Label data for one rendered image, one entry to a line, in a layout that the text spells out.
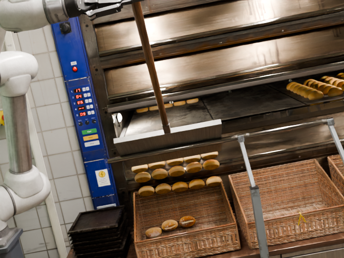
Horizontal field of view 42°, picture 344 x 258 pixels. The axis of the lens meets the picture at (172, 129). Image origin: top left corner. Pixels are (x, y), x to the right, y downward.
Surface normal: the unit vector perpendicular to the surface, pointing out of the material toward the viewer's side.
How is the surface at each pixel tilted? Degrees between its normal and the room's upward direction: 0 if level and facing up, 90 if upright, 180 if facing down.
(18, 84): 113
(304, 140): 70
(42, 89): 90
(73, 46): 90
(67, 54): 90
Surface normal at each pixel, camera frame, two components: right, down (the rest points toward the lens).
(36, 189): 0.76, 0.22
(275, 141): -0.04, -0.14
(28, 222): 0.02, 0.21
